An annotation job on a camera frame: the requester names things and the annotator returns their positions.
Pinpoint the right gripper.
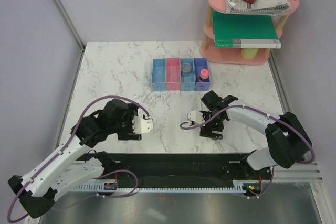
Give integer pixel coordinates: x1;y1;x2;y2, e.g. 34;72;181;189
199;110;224;141

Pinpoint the pink cap glue bottle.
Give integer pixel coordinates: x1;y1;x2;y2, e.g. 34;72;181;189
199;68;209;82

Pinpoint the clear paperclip jar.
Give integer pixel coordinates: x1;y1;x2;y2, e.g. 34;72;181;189
181;62;193;77

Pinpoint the pink drawer bin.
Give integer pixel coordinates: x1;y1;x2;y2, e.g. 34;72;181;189
166;58;181;91

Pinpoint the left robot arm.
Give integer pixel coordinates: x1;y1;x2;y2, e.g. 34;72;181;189
7;95;153;223

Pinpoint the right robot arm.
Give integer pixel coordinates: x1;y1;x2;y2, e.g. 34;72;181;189
201;91;314;179

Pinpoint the pink three tier shelf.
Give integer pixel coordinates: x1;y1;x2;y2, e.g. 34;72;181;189
201;0;299;65

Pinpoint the yellow foam roll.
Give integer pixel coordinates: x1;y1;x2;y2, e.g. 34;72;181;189
240;48;259;60

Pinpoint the green book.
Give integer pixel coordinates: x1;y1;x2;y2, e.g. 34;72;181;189
212;11;281;49

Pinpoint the grey spiral notebook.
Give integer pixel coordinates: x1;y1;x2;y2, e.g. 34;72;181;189
226;0;291;16

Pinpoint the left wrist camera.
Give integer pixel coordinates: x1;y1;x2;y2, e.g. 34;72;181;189
132;115;153;134

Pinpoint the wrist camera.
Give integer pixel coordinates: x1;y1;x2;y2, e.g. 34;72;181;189
132;115;153;134
187;110;204;124

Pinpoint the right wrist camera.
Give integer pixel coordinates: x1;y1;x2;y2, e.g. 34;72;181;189
187;110;204;124

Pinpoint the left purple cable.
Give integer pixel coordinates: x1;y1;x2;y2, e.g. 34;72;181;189
7;95;151;222

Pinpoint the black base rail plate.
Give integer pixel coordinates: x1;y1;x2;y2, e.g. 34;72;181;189
76;152;274;189

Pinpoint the white cable duct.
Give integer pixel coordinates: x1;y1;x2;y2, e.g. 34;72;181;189
71;180;261;194

